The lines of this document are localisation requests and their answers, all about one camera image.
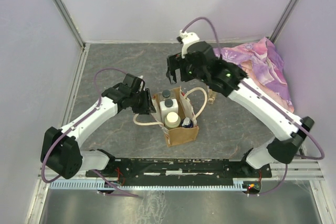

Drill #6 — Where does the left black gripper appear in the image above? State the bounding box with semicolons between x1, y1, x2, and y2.
130;88;156;115

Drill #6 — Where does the white square bottle grey cap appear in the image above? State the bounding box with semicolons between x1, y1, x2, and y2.
160;99;179;121

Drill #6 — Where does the clear bottle dark cap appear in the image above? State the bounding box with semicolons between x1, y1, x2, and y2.
159;90;172;101

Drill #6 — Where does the brown canvas tote bag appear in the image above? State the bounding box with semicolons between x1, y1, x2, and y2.
133;87;207;147

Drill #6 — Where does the amber bottle white cap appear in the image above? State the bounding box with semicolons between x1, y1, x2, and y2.
207;89;217;104

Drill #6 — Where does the purple pink patterned cloth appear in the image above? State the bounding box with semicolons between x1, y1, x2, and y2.
214;37;294;112

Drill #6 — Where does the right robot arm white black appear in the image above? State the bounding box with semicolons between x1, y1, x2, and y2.
166;41;314;177

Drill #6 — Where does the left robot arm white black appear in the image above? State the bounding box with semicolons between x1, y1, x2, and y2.
40;73;155;179

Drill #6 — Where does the cream lid green jar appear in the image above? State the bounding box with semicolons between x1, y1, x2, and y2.
164;112;181;130

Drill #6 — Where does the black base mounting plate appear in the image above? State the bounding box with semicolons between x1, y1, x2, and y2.
100;158;271;185

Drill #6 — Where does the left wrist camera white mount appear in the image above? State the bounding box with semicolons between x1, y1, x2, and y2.
139;75;145;91

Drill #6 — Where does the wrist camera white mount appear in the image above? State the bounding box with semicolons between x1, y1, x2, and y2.
139;75;145;91
176;30;200;59

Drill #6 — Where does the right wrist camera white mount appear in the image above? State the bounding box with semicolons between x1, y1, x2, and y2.
176;30;200;59

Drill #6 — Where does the light blue slotted cable duct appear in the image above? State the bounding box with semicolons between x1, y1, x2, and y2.
50;176;261;191

